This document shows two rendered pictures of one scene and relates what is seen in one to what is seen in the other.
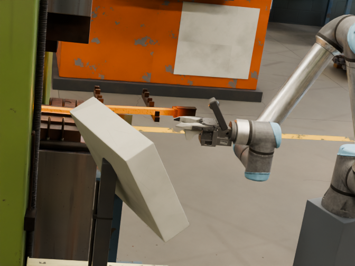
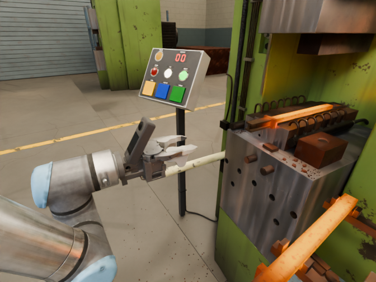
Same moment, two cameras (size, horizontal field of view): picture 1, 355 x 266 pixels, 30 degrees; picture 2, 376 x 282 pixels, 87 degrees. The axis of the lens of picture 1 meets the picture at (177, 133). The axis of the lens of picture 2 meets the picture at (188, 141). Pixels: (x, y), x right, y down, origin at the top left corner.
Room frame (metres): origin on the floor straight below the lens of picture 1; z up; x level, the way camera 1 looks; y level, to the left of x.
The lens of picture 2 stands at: (2.65, -0.16, 1.27)
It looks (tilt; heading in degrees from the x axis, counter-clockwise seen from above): 28 degrees down; 161
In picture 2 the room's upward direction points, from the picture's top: straight up
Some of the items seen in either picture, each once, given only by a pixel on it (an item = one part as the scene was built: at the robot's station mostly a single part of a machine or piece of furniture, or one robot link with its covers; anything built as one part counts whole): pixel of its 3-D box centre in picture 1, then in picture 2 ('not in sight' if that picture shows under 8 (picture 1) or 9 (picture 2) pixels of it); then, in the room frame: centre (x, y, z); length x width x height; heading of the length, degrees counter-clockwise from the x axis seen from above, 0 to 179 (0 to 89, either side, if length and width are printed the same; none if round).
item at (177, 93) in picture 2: not in sight; (177, 94); (1.72, 0.11, 1.01); 0.07 x 0.05 x 0.07; 34
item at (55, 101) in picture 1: (66, 110); (320, 149); (2.27, 0.41, 0.95); 0.12 x 0.09 x 0.07; 99
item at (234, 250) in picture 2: not in sight; (276, 241); (2.13, 0.55, 0.23); 0.56 x 0.38 x 0.47; 99
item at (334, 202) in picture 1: (346, 196); not in sight; (2.53, -0.73, 0.65); 0.19 x 0.19 x 0.10
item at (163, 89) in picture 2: not in sight; (163, 91); (1.63, 0.05, 1.01); 0.07 x 0.05 x 0.07; 34
